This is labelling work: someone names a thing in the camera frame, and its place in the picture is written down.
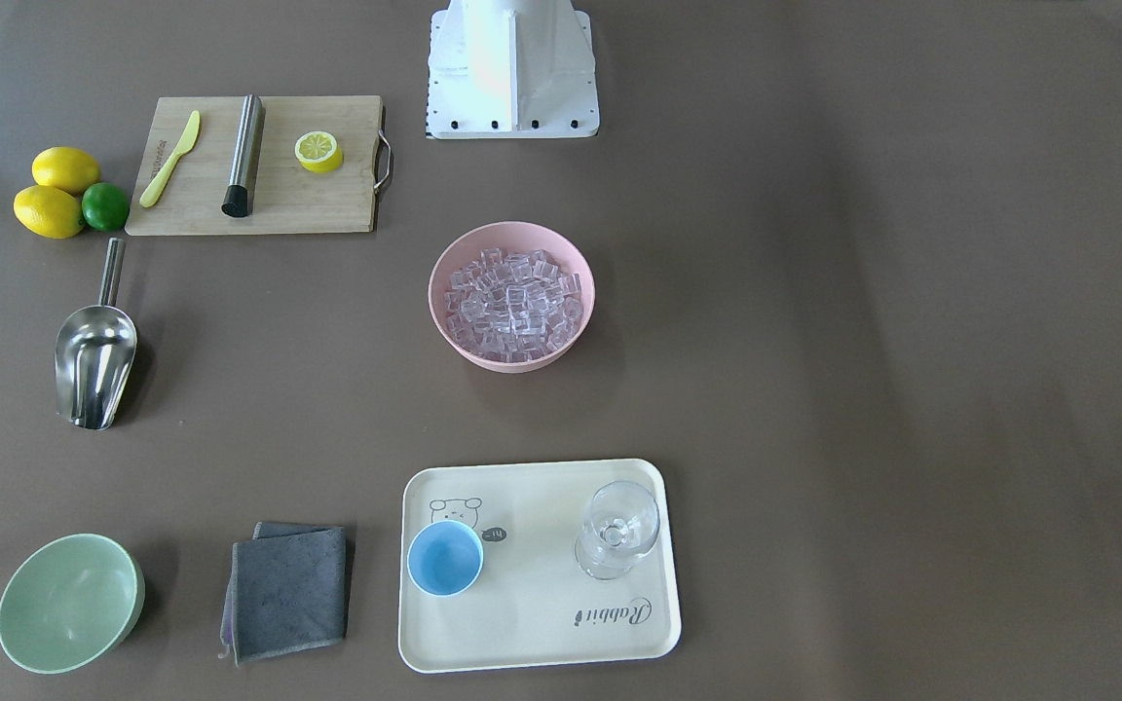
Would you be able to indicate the yellow plastic knife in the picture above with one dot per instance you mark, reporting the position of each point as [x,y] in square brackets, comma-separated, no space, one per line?
[184,145]

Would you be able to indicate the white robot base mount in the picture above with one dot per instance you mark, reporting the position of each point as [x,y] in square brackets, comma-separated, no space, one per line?
[511,70]

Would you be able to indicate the green lime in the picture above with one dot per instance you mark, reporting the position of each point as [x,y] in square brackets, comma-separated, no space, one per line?
[105,207]

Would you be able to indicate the blue cup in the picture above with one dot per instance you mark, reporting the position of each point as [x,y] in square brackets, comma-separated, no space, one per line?
[445,558]

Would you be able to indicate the lower yellow lemon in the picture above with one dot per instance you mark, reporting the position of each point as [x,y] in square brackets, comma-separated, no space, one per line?
[49,212]

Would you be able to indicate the upper yellow lemon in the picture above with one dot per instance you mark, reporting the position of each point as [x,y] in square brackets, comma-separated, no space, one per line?
[69,169]

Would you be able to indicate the steel muddler black tip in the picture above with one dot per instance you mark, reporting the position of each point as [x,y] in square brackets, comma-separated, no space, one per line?
[239,195]

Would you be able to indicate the green bowl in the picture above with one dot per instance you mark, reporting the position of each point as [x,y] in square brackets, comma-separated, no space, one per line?
[69,603]

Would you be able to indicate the yellow lemon half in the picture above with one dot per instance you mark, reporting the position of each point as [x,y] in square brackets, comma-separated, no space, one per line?
[318,152]

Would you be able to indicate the clear ice cubes pile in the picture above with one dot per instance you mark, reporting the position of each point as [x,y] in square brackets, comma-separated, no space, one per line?
[512,306]

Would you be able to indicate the wooden cutting board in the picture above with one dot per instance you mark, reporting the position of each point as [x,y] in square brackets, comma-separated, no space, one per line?
[287,199]

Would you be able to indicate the clear wine glass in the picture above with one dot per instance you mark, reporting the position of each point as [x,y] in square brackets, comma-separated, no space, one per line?
[619,527]

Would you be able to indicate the grey folded cloth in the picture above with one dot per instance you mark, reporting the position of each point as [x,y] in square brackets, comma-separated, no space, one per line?
[288,591]

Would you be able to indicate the stainless steel ice scoop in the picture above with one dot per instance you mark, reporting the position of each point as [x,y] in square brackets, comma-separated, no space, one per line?
[95,350]

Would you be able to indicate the pink bowl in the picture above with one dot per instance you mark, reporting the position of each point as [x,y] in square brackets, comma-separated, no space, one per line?
[512,236]

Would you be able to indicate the cream serving tray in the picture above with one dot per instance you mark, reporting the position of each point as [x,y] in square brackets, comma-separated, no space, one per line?
[532,604]

